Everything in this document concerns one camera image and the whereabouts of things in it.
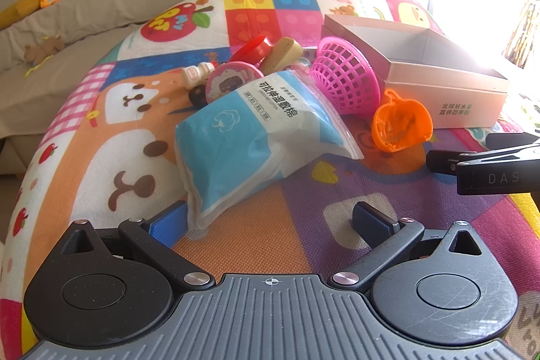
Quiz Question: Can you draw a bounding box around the pink cardboard box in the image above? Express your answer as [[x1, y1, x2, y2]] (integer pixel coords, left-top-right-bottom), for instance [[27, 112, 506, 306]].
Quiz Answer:
[[321, 14, 510, 130]]

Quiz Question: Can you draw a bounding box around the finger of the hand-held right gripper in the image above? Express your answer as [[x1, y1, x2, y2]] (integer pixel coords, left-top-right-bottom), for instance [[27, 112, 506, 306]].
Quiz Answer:
[[486, 131, 540, 147], [426, 143, 540, 175]]

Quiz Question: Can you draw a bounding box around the orange pumpkin plastic basket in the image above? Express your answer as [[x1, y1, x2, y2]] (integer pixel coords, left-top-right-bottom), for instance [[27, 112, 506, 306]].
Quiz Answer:
[[371, 88, 434, 153]]

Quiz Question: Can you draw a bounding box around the beige plastic toy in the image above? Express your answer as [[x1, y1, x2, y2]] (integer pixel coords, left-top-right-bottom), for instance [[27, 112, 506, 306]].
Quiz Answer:
[[258, 37, 303, 76]]

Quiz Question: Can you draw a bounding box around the yellow cushion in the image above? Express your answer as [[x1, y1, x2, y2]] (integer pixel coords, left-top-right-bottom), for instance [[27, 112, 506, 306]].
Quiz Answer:
[[0, 0, 41, 29]]

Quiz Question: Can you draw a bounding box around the small white bottle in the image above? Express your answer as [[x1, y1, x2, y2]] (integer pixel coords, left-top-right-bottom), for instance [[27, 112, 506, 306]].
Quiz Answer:
[[181, 62, 216, 91]]

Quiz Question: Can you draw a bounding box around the brown teddy plush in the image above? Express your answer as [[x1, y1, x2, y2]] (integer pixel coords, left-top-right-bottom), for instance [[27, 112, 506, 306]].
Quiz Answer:
[[23, 37, 65, 67]]

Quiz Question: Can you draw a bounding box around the blue white cotton pad packet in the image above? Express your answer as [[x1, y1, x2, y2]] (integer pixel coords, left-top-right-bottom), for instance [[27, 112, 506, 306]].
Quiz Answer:
[[175, 69, 364, 230]]

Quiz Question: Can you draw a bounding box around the pink plastic basket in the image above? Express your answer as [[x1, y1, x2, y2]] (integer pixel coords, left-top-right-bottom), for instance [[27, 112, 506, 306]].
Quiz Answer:
[[310, 36, 382, 116]]

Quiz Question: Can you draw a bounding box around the colourful printed play mat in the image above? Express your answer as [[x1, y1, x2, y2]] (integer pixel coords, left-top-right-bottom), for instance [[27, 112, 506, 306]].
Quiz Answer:
[[0, 0, 540, 360]]

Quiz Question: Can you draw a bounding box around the pink cupcake toy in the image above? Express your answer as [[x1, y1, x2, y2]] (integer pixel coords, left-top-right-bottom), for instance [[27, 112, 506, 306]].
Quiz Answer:
[[205, 62, 263, 105]]

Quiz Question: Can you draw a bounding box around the beige covered sofa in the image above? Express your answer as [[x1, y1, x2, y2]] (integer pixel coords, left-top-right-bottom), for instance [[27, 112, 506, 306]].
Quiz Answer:
[[0, 0, 254, 175]]

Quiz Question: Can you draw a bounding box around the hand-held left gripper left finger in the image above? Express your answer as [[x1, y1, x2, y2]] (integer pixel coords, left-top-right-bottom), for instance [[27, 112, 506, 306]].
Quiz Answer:
[[61, 200, 216, 291]]

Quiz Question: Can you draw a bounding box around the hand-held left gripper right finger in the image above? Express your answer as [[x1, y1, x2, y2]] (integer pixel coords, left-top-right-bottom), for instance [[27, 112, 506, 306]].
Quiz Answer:
[[331, 202, 486, 293]]

